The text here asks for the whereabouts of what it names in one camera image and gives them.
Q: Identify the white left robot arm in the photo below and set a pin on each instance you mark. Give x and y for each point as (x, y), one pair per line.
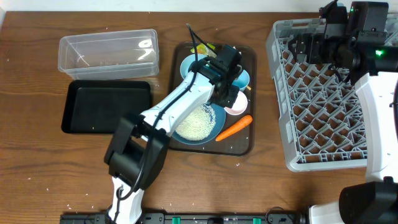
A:
(139, 145)

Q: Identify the dark blue plate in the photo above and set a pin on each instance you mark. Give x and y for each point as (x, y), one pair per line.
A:
(220, 121)

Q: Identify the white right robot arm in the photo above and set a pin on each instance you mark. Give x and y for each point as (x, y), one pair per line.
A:
(355, 38)

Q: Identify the clear plastic bin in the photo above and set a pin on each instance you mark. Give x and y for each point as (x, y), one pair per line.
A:
(110, 55)

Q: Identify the grey dishwasher rack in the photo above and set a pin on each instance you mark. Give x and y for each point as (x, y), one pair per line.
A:
(321, 121)

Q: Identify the green snack wrapper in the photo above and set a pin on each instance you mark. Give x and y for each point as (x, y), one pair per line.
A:
(208, 50)

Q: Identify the black rectangular tray bin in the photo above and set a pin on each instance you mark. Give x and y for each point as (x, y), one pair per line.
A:
(96, 106)

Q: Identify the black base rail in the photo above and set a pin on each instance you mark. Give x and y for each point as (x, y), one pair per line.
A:
(273, 216)

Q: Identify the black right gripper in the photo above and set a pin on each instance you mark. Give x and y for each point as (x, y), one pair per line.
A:
(314, 41)

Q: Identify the light blue cup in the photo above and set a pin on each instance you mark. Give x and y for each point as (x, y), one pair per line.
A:
(242, 81)

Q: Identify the light blue small bowl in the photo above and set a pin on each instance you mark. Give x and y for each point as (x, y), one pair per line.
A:
(185, 65)

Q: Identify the white rice pile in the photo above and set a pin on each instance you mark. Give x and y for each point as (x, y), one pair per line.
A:
(198, 124)

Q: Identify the orange carrot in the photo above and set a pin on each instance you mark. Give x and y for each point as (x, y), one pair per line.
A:
(236, 127)

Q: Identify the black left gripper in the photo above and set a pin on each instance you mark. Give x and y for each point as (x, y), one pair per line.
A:
(228, 94)

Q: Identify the brown serving tray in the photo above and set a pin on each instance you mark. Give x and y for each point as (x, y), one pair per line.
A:
(239, 143)

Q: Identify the pink cup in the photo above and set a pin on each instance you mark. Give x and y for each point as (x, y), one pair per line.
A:
(239, 105)

